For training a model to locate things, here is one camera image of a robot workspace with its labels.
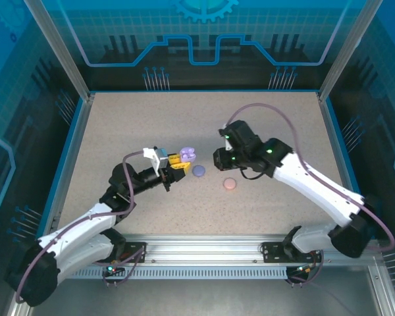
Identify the purple round charging case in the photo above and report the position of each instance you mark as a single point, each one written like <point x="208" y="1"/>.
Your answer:
<point x="188" y="154"/>
<point x="198" y="170"/>

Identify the pink round charging case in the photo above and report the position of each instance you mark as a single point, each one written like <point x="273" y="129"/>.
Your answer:
<point x="230" y="183"/>

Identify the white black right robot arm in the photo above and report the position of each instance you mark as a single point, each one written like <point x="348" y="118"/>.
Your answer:
<point x="309" y="187"/>

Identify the left arm base wiring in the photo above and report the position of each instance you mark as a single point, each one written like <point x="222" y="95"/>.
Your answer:
<point x="131" y="255"/>

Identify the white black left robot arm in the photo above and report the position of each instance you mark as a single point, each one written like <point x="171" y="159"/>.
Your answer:
<point x="75" y="230"/>

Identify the right arm base wiring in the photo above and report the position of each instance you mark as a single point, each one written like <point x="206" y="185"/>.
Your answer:
<point x="320" y="268"/>

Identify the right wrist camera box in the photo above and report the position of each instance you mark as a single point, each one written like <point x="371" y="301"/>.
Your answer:
<point x="229" y="145"/>

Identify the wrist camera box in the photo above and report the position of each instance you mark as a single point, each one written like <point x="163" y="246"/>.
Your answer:
<point x="229" y="145"/>
<point x="154" y="159"/>

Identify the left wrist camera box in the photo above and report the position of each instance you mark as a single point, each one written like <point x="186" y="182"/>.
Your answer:
<point x="154" y="159"/>

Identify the aluminium side frame rail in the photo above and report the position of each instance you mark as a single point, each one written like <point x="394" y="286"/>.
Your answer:
<point x="333" y="141"/>
<point x="75" y="141"/>

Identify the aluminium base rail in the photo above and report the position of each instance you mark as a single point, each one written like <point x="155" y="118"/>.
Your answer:
<point x="204" y="250"/>

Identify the aluminium frame post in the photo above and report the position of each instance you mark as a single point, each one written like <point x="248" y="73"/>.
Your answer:
<point x="63" y="52"/>
<point x="346" y="52"/>

